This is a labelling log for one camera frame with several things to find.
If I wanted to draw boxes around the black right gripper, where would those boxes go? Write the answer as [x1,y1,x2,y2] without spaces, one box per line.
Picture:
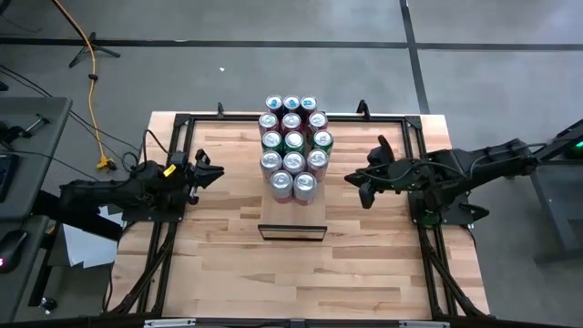
[344,135,414,210]

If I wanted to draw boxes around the white paper sheets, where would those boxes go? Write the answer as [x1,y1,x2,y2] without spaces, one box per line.
[61,204,127,270]

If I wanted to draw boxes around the black device green light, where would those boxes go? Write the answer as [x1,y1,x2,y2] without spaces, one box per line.
[562,120,583,160]

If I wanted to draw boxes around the yellow power cable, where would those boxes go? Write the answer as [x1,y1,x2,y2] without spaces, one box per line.
[50,0,118,172]

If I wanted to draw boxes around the black tripod stand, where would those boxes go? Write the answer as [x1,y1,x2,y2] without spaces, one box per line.
[67,30,122,69]

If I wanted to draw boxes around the dark grey metal desk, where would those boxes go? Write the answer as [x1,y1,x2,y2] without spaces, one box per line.
[500,118,583,265]

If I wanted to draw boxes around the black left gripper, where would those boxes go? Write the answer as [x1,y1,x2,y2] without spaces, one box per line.
[179,149,225,205]

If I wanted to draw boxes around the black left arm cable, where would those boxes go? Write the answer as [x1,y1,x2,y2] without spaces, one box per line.
[121,129,170,174]

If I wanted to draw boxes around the black aluminium table frame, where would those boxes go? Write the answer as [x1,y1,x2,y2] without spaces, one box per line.
[105,103,491,323]

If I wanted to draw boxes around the black keyboard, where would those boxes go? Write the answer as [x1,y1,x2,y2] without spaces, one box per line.
[0,153,20,204]

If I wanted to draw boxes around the black computer mouse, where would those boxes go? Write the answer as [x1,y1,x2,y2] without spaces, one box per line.
[0,229,29,274]

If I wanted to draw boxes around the black caster wheel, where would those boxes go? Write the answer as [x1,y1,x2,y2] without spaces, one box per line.
[38,295,59,315]

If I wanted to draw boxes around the wooden shelf black metal frame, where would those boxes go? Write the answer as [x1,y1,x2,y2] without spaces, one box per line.
[257,110,328,242]

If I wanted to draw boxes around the black floor cable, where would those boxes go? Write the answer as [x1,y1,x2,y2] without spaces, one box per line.
[0,65,143,183]

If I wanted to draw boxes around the silver metal bracket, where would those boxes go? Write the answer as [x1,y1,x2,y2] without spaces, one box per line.
[143,318,197,328]
[398,320,451,328]

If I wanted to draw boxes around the black clamp tool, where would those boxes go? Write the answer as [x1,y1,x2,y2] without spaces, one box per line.
[0,113,51,145]

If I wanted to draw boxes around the black stand beam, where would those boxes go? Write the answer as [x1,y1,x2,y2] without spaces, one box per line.
[30,190,125,242]

